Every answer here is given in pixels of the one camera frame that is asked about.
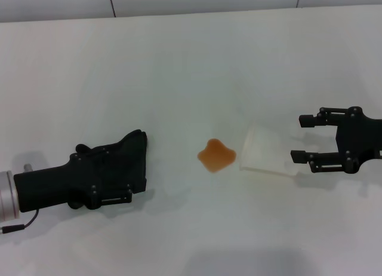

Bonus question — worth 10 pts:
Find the dark cleaning rag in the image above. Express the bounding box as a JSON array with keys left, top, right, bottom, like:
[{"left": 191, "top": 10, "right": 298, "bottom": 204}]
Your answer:
[{"left": 67, "top": 128, "right": 149, "bottom": 211}]

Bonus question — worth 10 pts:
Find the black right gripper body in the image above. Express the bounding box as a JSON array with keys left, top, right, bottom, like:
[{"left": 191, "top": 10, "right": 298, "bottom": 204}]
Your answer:
[{"left": 335, "top": 111, "right": 382, "bottom": 165}]

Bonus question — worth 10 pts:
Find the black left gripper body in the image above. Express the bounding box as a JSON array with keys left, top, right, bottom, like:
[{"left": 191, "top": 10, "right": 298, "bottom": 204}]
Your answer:
[{"left": 13, "top": 161, "right": 106, "bottom": 213}]

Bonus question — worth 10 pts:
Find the brown liquid stain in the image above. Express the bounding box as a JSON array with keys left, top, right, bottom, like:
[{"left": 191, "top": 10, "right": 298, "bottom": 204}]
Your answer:
[{"left": 196, "top": 137, "right": 237, "bottom": 173}]

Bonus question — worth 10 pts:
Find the white paper cup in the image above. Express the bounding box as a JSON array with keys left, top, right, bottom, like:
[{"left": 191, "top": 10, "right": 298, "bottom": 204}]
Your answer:
[{"left": 238, "top": 122, "right": 299, "bottom": 178}]

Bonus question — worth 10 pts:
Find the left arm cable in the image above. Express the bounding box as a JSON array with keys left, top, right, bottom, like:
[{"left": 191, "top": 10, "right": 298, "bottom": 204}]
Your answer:
[{"left": 0, "top": 208, "right": 41, "bottom": 235}]

